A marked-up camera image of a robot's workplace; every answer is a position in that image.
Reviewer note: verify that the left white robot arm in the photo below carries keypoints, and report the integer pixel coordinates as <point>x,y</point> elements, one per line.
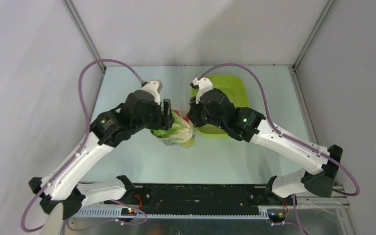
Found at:
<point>64,186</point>

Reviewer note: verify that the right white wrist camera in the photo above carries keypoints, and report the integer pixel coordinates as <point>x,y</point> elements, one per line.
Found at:
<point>201,86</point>

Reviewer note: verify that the clear pink zip bag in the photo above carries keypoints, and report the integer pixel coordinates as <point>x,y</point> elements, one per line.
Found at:
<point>183,141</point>

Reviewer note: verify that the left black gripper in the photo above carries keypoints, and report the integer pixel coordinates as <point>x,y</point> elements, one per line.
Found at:
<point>163,121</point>

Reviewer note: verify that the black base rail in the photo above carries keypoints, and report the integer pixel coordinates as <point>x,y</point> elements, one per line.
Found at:
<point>203,199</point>

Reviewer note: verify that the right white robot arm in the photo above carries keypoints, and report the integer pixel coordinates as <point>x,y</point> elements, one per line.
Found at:
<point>318,171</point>

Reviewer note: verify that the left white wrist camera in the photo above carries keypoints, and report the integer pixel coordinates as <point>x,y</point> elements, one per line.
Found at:
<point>153,87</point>

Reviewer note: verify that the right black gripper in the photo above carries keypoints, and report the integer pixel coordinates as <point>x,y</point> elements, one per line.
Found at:
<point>194,113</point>

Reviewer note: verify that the green plastic tray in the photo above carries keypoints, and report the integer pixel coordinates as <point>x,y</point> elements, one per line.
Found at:
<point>235,90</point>

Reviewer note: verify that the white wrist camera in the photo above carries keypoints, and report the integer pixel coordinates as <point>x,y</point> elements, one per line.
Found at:
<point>201,86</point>
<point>153,87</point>

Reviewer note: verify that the green lettuce head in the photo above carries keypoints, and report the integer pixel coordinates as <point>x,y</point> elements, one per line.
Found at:
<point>179,128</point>

